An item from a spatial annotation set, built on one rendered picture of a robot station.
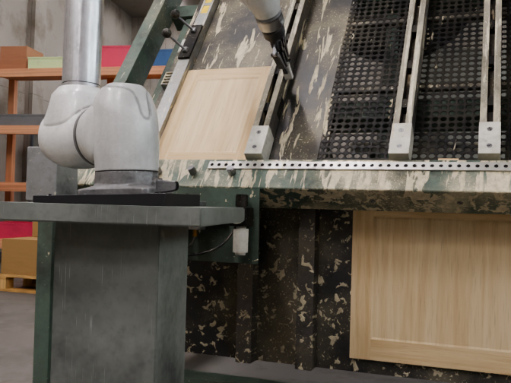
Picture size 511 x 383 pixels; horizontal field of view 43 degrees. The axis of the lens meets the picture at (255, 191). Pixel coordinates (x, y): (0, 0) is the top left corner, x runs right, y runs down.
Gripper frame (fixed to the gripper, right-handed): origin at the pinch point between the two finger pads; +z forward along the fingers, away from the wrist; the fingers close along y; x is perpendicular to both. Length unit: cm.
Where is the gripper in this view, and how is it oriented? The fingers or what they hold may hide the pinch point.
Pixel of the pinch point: (287, 71)
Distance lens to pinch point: 234.4
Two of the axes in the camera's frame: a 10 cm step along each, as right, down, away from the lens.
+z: 2.8, 6.1, 7.4
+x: -9.3, 0.0, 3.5
